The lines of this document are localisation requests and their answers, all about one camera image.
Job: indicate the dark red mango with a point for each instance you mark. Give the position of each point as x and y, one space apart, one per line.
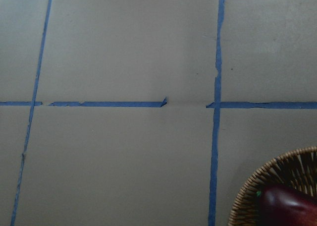
280 205

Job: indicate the brown wicker basket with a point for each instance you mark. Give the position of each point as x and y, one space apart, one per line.
296 169

